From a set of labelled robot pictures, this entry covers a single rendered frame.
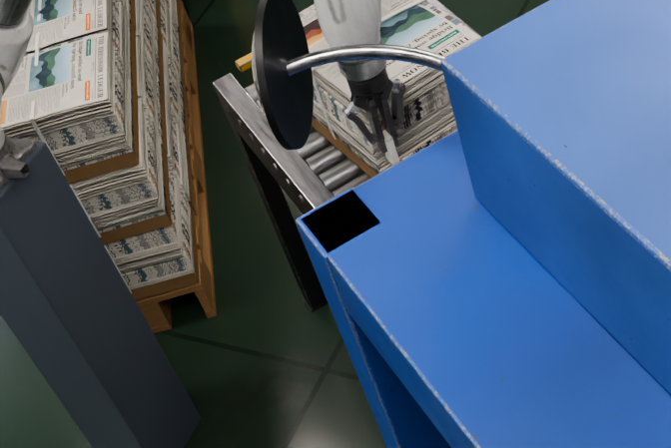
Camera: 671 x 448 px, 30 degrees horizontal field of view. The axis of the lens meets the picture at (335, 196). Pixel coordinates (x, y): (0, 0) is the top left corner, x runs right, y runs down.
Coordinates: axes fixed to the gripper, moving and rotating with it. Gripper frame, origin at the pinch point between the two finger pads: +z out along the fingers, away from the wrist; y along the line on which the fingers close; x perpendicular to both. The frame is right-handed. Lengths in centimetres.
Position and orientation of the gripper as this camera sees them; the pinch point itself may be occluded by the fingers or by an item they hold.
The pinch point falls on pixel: (389, 148)
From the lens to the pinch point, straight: 242.7
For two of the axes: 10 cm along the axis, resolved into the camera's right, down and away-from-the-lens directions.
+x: 4.5, 5.3, -7.2
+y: -8.6, 4.8, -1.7
